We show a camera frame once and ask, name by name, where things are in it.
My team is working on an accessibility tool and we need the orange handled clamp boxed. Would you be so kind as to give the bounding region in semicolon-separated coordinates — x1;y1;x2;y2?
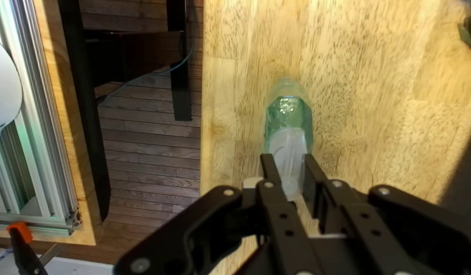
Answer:
6;221;48;275

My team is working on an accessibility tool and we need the black floor cable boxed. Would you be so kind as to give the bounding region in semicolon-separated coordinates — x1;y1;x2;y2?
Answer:
97;50;193;105

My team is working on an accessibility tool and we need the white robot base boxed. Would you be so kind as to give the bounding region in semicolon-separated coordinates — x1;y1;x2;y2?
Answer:
0;43;23;133

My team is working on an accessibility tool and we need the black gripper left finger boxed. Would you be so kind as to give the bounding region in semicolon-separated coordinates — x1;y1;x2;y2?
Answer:
113;154;320;275

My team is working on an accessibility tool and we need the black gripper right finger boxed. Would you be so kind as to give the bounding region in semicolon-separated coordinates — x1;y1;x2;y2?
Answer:
303;154;471;275

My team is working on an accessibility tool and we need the aluminium frame rail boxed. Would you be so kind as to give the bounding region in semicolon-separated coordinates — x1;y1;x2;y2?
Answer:
0;0;80;238

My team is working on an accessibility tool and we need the clear green soap bottle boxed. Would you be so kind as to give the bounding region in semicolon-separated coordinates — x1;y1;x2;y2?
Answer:
265;78;314;200

